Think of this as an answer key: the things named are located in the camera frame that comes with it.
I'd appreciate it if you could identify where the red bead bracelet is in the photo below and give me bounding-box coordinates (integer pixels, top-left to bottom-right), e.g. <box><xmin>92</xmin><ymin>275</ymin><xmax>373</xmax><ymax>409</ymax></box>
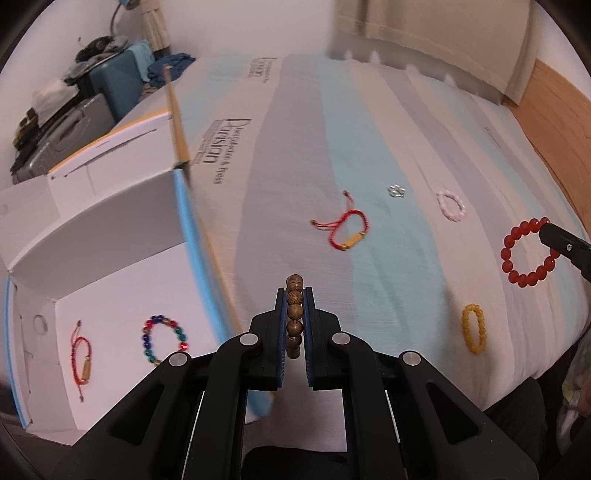
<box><xmin>500</xmin><ymin>216</ymin><xmax>561</xmax><ymax>288</ymax></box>

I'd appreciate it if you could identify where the multicolour bead bracelet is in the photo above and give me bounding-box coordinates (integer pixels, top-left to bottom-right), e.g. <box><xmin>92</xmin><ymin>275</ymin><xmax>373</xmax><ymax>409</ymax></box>
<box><xmin>141</xmin><ymin>314</ymin><xmax>191</xmax><ymax>365</ymax></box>

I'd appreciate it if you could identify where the yellow bead bracelet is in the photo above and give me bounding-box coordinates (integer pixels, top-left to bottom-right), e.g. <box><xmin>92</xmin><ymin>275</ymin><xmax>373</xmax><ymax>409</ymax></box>
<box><xmin>461</xmin><ymin>303</ymin><xmax>488</xmax><ymax>355</ymax></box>

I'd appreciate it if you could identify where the red cord bracelet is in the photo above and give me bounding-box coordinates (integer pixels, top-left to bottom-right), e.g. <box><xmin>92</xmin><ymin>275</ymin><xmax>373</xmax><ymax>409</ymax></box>
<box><xmin>309</xmin><ymin>190</ymin><xmax>370</xmax><ymax>253</ymax></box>
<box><xmin>69</xmin><ymin>320</ymin><xmax>92</xmax><ymax>403</ymax></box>

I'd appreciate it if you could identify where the pink bead bracelet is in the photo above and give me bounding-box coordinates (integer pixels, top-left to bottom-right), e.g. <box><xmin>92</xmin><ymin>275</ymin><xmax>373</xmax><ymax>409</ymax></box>
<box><xmin>435</xmin><ymin>189</ymin><xmax>467</xmax><ymax>223</ymax></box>

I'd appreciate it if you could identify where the brown wooden bead bracelet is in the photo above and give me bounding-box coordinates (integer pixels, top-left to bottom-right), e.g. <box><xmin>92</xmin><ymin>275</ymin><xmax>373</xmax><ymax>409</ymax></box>
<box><xmin>284</xmin><ymin>273</ymin><xmax>306</xmax><ymax>361</ymax></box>

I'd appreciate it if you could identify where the pearl earrings cluster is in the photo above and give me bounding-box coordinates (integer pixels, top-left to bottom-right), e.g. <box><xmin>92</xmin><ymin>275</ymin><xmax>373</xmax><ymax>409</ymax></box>
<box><xmin>388</xmin><ymin>184</ymin><xmax>406</xmax><ymax>198</ymax></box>

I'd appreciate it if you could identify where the wooden headboard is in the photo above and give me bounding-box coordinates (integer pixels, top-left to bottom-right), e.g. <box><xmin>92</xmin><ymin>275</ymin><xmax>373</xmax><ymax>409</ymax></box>
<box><xmin>503</xmin><ymin>60</ymin><xmax>591</xmax><ymax>228</ymax></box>

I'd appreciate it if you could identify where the striped bed blanket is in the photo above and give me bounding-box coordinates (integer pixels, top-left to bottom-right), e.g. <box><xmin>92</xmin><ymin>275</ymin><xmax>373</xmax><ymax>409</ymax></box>
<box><xmin>182</xmin><ymin>54</ymin><xmax>590</xmax><ymax>407</ymax></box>

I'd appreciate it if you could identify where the white cardboard box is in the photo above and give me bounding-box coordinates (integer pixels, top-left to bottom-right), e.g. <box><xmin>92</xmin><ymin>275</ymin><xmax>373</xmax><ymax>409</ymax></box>
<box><xmin>0</xmin><ymin>65</ymin><xmax>279</xmax><ymax>446</ymax></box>

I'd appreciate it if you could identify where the beige window curtain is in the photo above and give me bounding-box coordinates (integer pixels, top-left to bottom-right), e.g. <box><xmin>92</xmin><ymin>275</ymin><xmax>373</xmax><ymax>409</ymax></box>
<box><xmin>335</xmin><ymin>1</ymin><xmax>537</xmax><ymax>104</ymax></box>

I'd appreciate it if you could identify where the grey suitcase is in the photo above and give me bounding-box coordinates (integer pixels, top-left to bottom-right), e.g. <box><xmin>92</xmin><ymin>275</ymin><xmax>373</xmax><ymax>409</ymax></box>
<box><xmin>12</xmin><ymin>94</ymin><xmax>114</xmax><ymax>184</ymax></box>

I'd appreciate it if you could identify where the teal suitcase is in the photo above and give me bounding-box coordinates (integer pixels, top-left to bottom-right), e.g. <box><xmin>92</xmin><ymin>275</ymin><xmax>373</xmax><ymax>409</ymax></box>
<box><xmin>89</xmin><ymin>40</ymin><xmax>154</xmax><ymax>122</ymax></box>

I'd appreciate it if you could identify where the dark blue clothes pile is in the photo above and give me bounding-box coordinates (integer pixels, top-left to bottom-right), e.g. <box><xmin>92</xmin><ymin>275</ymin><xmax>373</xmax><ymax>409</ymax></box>
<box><xmin>147</xmin><ymin>53</ymin><xmax>195</xmax><ymax>89</ymax></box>

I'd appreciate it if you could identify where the blue desk lamp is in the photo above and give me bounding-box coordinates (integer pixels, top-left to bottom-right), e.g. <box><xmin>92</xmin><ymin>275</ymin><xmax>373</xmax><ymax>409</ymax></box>
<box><xmin>109</xmin><ymin>1</ymin><xmax>142</xmax><ymax>40</ymax></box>

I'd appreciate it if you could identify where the beige side curtain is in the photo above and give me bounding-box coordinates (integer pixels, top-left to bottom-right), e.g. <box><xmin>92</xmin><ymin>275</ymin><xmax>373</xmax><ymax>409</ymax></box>
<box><xmin>140</xmin><ymin>0</ymin><xmax>170</xmax><ymax>51</ymax></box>

